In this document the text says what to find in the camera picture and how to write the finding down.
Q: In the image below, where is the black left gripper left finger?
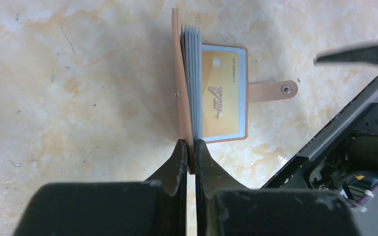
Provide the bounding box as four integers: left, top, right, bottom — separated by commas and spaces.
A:
14, 140, 188, 236

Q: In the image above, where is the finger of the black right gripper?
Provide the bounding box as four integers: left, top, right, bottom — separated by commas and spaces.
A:
314, 41, 378, 65

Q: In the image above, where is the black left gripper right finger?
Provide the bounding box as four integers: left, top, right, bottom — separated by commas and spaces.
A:
194, 140, 361, 236

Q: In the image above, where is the tan leather card holder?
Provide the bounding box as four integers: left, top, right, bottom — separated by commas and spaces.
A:
171, 8, 299, 174

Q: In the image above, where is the gold VIP credit card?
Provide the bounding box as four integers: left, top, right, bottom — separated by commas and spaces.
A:
202, 50, 243, 139

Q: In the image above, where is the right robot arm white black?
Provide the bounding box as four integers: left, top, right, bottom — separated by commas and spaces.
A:
304, 42, 378, 194

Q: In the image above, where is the aluminium frame rail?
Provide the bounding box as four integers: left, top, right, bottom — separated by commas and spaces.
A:
265, 76, 378, 191

